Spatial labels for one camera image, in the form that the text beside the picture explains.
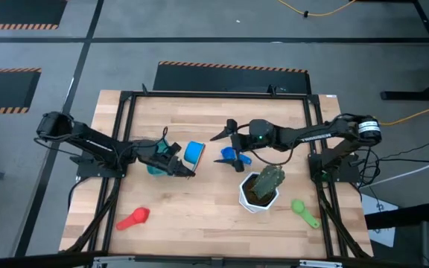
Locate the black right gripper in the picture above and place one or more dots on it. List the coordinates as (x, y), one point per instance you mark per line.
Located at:
(261, 134)

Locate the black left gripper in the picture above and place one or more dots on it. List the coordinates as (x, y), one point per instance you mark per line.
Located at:
(155, 158)

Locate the blue measuring cup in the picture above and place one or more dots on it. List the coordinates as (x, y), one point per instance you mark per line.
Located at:
(227, 152)

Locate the red measuring cup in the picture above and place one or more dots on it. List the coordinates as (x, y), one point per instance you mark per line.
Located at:
(138, 216)

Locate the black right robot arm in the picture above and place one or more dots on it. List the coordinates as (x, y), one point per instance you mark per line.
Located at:
(311, 137)

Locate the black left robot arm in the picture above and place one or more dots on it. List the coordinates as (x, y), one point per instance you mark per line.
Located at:
(95, 143)

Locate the green measuring cup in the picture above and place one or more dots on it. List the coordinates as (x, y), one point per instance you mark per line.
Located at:
(298, 206)

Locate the brown potting soil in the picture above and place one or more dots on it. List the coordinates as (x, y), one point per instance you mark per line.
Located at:
(249, 190)

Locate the green cactus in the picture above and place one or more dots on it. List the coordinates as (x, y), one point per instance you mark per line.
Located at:
(270, 180)

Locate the white hexagonal planter pot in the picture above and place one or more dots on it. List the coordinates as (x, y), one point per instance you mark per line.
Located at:
(246, 204)

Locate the black hazard-striped floor mat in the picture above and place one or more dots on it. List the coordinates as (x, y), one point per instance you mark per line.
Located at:
(2, 91)
(13, 11)
(229, 80)

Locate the white paper sheet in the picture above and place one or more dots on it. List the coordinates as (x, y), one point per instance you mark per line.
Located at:
(371, 204)

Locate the black metal floor stand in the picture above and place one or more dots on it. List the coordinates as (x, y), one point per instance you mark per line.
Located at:
(404, 95)

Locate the black aluminium table frame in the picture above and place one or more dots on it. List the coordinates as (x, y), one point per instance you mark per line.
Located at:
(218, 95)

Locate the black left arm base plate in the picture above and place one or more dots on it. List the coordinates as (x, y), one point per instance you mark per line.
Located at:
(88, 169)

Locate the silver rail bracket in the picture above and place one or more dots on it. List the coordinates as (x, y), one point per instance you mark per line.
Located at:
(320, 264)
(114, 261)

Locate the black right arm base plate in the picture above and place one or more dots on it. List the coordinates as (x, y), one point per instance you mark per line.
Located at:
(345, 175)

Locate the black front rail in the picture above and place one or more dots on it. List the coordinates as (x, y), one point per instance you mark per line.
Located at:
(32, 260)

